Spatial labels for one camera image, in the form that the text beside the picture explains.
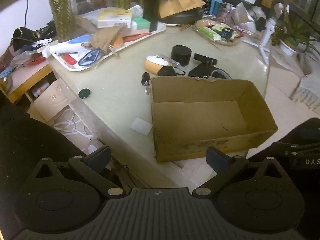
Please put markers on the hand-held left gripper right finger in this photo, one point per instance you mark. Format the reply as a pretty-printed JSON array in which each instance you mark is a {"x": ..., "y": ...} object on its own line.
[{"x": 217, "y": 160}]

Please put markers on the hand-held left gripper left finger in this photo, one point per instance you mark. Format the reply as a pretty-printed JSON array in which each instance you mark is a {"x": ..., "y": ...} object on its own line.
[{"x": 100, "y": 156}]

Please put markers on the cardboard box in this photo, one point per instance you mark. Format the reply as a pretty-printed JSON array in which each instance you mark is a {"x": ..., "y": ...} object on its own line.
[{"x": 200, "y": 120}]

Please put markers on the small black lens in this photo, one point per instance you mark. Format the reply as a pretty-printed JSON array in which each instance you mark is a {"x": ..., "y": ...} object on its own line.
[{"x": 145, "y": 77}]

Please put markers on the long black box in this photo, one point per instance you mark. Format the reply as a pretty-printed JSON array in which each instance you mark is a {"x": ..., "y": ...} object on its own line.
[{"x": 205, "y": 58}]

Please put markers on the white paper slip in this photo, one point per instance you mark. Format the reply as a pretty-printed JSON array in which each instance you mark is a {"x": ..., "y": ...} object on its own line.
[{"x": 141, "y": 126}]

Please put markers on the grey fringed rug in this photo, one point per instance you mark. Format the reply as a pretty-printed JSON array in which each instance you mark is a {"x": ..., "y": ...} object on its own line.
[{"x": 307, "y": 92}]

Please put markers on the black round cap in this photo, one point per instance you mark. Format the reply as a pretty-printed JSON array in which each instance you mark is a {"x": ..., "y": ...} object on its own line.
[{"x": 84, "y": 93}]

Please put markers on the white drawer cabinet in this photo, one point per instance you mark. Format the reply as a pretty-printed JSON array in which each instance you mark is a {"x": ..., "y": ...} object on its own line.
[{"x": 52, "y": 97}]

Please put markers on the black tape roll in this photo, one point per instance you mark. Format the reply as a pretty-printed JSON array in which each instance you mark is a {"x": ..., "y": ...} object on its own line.
[{"x": 221, "y": 73}]

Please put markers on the small red item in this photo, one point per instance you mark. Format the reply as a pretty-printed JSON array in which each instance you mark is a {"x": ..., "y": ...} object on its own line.
[{"x": 70, "y": 59}]

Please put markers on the small black pouch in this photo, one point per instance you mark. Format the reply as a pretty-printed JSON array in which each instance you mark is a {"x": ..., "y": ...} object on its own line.
[{"x": 166, "y": 71}]

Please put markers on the yellow white plush toy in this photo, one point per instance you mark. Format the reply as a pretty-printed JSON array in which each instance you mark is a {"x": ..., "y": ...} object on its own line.
[{"x": 153, "y": 63}]

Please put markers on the wooden side shelf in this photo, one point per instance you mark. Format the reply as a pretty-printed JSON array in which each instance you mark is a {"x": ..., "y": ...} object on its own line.
[{"x": 25, "y": 77}]

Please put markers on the black cylindrical container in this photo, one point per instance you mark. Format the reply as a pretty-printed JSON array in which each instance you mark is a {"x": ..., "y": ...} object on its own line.
[{"x": 181, "y": 55}]

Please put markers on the thin wooden stick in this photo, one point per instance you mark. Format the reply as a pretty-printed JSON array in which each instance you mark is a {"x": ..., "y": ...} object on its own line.
[{"x": 215, "y": 45}]

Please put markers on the white plastic tube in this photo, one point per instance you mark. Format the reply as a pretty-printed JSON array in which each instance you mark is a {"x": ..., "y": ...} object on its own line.
[{"x": 62, "y": 47}]

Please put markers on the clear snack basket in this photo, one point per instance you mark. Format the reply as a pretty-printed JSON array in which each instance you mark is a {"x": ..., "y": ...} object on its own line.
[{"x": 217, "y": 42}]

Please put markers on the potted green plant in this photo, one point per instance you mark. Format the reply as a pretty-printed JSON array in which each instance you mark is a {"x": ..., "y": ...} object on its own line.
[{"x": 292, "y": 37}]

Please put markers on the red flat packet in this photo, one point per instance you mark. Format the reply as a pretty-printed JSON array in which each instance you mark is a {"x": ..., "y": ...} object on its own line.
[{"x": 135, "y": 38}]

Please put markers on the white gimbal tripod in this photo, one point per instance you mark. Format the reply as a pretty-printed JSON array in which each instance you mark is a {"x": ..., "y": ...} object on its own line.
[{"x": 266, "y": 35}]

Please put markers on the large green wipes packet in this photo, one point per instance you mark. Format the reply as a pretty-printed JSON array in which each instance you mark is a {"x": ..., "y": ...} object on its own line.
[{"x": 210, "y": 33}]

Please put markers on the small black printed box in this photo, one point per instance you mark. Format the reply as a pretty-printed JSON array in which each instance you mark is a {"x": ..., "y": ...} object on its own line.
[{"x": 226, "y": 33}]

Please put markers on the white and pink box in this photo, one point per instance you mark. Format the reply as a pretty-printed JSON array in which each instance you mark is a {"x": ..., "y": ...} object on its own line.
[{"x": 140, "y": 31}]

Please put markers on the green and white packet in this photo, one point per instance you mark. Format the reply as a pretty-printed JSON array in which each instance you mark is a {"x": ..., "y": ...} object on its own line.
[{"x": 218, "y": 27}]

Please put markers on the crumpled brown paper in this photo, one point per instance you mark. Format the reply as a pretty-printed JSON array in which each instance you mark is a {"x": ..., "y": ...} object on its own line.
[{"x": 86, "y": 23}]

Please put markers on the pink glittery strip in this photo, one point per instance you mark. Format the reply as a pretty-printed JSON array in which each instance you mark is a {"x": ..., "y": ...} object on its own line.
[{"x": 241, "y": 28}]

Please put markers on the bundle of striped sticks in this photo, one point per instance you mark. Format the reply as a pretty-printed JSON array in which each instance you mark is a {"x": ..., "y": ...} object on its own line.
[{"x": 186, "y": 27}]

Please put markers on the white serving tray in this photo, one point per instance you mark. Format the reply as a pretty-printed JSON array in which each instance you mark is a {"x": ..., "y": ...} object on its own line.
[{"x": 156, "y": 31}]

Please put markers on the green tissue pack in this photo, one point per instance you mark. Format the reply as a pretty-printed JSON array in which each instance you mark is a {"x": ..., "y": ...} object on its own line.
[{"x": 141, "y": 23}]

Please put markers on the yellow and white box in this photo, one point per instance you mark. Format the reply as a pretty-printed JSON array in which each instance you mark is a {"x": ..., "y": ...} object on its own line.
[{"x": 113, "y": 17}]

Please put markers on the white plastic bag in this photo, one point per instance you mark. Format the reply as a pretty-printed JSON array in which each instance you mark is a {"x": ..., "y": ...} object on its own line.
[{"x": 242, "y": 16}]

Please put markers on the black hard case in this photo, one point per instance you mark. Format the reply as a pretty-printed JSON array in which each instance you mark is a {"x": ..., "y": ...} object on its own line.
[{"x": 185, "y": 16}]

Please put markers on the large glass vase with stems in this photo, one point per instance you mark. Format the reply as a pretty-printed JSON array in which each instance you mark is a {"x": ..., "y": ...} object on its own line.
[{"x": 62, "y": 10}]

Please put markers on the blue carton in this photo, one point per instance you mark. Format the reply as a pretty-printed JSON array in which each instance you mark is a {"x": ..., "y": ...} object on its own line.
[{"x": 216, "y": 5}]

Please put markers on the black printed carton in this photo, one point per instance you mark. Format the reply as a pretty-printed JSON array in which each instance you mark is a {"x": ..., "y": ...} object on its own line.
[{"x": 206, "y": 3}]

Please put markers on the black thermos bottle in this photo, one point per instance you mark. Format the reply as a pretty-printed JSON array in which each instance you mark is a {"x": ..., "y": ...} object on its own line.
[{"x": 151, "y": 5}]

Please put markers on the brown paper envelope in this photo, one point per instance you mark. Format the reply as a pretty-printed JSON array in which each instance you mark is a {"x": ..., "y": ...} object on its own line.
[{"x": 180, "y": 3}]

